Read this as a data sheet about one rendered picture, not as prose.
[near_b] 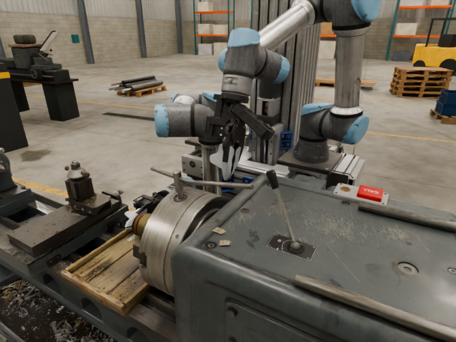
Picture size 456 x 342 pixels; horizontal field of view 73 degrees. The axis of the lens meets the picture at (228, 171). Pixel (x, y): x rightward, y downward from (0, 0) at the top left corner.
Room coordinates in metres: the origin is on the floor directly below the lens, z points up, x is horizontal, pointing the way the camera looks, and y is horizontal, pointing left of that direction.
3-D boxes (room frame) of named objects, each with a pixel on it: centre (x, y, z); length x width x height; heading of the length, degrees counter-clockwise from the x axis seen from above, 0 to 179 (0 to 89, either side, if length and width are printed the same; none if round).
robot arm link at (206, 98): (1.49, 0.07, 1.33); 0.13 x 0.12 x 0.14; 91
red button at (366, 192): (0.72, -0.38, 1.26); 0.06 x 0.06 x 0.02; 60
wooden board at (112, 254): (0.89, 0.36, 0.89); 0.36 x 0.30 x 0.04; 150
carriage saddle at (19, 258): (1.10, 0.70, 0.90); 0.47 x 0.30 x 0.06; 150
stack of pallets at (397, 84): (8.82, -5.34, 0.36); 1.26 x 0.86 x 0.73; 78
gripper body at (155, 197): (0.97, 0.27, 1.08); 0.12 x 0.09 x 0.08; 150
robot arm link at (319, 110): (1.23, -0.36, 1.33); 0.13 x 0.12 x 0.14; 39
